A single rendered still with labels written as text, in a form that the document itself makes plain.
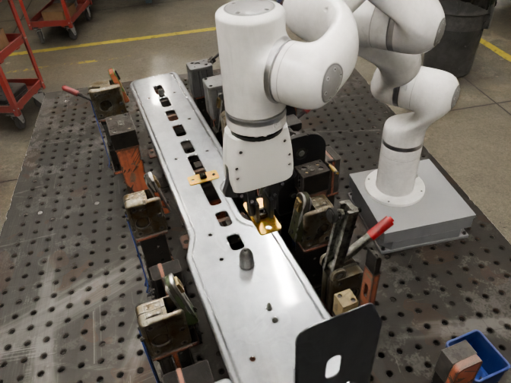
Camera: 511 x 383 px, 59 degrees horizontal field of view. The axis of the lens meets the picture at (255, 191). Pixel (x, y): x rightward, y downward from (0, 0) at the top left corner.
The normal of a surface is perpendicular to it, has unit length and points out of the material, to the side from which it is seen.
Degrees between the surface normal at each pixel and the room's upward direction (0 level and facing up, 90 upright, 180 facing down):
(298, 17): 96
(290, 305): 0
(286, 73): 63
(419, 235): 90
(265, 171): 94
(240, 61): 89
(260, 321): 0
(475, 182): 0
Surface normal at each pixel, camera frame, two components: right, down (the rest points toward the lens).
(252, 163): 0.30, 0.61
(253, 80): -0.50, 0.61
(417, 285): -0.05, -0.77
